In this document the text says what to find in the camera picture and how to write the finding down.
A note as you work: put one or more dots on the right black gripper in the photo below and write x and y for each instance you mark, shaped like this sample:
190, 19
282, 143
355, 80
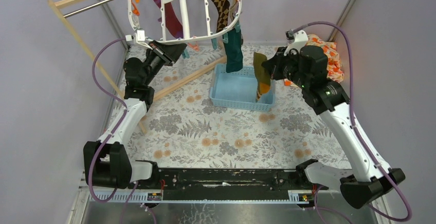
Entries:
273, 64

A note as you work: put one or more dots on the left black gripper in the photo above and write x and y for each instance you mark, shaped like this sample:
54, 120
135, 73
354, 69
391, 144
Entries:
161, 53

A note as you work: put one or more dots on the olive orange sock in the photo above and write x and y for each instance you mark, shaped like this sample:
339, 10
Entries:
261, 74

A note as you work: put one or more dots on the dark teal sock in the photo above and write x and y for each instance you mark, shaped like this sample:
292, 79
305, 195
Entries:
233, 50

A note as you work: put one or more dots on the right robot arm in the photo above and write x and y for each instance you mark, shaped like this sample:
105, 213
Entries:
370, 176

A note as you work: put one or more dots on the maroon purple striped sock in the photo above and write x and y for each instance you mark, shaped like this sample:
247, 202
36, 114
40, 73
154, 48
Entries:
172, 23

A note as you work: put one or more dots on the light blue plastic basket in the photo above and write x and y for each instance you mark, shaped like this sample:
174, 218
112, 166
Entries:
239, 90

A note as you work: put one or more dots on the argyle brown sock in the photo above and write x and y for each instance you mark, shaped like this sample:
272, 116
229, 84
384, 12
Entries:
222, 7

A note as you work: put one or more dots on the floral table mat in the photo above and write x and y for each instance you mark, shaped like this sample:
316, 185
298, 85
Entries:
185, 129

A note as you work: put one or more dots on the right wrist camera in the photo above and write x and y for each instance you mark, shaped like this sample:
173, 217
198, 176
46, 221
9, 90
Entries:
296, 40

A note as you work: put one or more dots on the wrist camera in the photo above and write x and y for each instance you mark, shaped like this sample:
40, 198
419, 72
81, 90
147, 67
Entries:
138, 37
296, 40

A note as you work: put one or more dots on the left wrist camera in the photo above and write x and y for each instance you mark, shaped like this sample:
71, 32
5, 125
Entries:
138, 37

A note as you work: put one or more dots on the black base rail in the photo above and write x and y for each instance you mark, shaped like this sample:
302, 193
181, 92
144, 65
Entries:
258, 185

